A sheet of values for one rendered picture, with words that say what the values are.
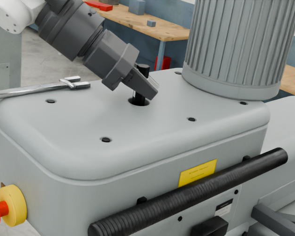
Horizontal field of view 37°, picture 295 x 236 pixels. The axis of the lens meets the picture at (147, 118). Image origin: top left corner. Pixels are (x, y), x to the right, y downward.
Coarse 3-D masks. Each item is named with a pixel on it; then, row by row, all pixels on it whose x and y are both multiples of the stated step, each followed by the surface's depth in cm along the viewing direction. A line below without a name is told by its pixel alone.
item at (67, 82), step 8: (64, 80) 78; (72, 80) 79; (80, 80) 81; (16, 88) 72; (24, 88) 72; (32, 88) 73; (40, 88) 73; (48, 88) 74; (56, 88) 75; (72, 88) 76; (0, 96) 69; (8, 96) 70
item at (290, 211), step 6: (288, 204) 115; (294, 204) 115; (282, 210) 112; (288, 210) 112; (294, 210) 112; (288, 216) 111; (294, 216) 111; (258, 222) 112; (294, 222) 112; (252, 228) 110; (258, 228) 110; (264, 228) 110; (252, 234) 111; (258, 234) 109; (264, 234) 108; (270, 234) 108; (276, 234) 108
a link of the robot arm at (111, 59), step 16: (80, 16) 68; (96, 16) 70; (64, 32) 68; (80, 32) 68; (96, 32) 70; (64, 48) 70; (80, 48) 69; (96, 48) 69; (112, 48) 69; (128, 48) 74; (96, 64) 70; (112, 64) 69; (128, 64) 69; (112, 80) 69
